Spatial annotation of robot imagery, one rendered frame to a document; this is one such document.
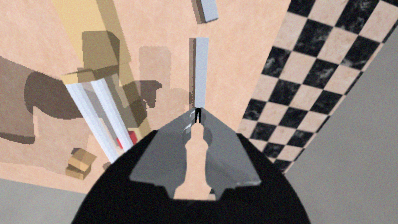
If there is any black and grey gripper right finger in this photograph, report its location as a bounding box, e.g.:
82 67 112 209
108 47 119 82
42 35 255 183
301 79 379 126
198 107 311 224

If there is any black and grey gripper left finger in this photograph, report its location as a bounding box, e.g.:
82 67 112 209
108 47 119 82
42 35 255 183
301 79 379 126
71 107 198 224

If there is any brown wooden cube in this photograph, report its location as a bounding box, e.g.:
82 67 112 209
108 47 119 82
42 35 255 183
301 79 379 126
67 148 97 172
65 164 92 180

